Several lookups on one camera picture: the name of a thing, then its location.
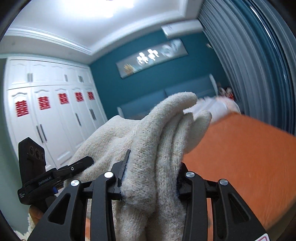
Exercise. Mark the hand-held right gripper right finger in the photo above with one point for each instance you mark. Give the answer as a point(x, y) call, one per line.
point(185, 183)

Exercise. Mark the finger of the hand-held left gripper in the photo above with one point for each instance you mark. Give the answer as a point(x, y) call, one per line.
point(78, 165)

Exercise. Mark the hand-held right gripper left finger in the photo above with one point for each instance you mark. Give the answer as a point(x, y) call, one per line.
point(120, 171)

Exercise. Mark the beige sweater with black hearts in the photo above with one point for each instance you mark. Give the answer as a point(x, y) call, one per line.
point(148, 143)

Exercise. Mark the white wardrobe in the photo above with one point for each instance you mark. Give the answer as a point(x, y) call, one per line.
point(62, 120)

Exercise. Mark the red paper door sticker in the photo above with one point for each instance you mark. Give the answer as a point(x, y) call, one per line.
point(44, 103)
point(91, 96)
point(22, 108)
point(63, 98)

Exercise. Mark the orange plush blanket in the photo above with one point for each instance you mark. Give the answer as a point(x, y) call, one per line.
point(242, 157)

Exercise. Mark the white duvet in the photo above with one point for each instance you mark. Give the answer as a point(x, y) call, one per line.
point(222, 109)

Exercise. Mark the blue upholstered headboard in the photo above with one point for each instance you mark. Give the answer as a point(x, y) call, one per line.
point(185, 88)

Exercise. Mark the red white bedside ornaments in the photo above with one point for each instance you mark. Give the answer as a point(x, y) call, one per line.
point(225, 92)

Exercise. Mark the grey blue curtain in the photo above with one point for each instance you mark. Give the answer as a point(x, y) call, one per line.
point(254, 69)

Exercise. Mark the white air conditioner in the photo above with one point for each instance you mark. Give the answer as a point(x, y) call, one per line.
point(182, 29)

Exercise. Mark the framed wall picture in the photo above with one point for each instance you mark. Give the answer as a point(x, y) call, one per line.
point(138, 66)

